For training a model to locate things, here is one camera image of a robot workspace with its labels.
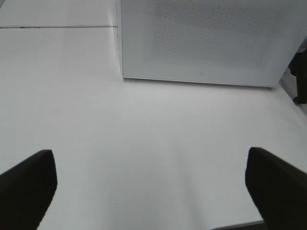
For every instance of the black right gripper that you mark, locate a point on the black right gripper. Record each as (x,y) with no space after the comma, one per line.
(298,68)

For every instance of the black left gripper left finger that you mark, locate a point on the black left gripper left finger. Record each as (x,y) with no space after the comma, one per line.
(26,191)

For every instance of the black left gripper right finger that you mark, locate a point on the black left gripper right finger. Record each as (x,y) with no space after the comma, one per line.
(278,190)

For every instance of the white microwave door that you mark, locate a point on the white microwave door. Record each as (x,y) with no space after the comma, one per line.
(232,42)

